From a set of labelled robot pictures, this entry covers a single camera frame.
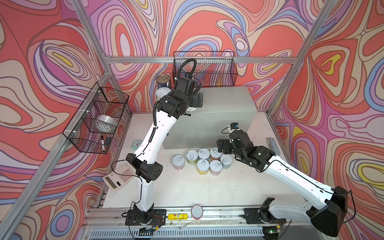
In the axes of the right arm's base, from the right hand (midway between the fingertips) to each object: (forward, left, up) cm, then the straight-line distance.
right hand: (226, 144), depth 78 cm
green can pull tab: (+1, +19, -13) cm, 23 cm away
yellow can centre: (-5, +12, -15) cm, 20 cm away
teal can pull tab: (+3, +11, -14) cm, 18 cm away
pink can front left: (-2, +27, -15) cm, 31 cm away
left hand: (+17, +16, +20) cm, 31 cm away
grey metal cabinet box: (+13, +1, +14) cm, 20 cm away
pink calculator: (-10, +63, -17) cm, 66 cm away
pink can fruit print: (-6, +5, -14) cm, 16 cm away
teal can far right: (-2, -2, -14) cm, 15 cm away
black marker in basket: (-1, +62, +6) cm, 62 cm away
